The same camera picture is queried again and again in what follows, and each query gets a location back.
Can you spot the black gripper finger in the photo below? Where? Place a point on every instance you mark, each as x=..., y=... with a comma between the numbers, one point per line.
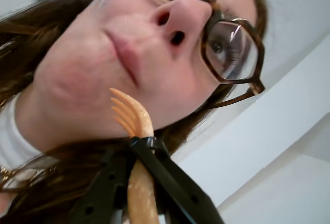
x=108, y=182
x=178, y=190

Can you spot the orange plastic fork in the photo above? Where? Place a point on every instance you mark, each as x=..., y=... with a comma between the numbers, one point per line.
x=136, y=115

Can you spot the woman's white shirt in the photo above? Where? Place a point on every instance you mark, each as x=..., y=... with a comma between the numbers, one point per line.
x=13, y=136

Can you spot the woman with brown hair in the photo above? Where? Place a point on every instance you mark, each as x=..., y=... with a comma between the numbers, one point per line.
x=103, y=66

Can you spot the brown hexagonal glasses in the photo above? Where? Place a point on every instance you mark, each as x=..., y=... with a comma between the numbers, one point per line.
x=232, y=53

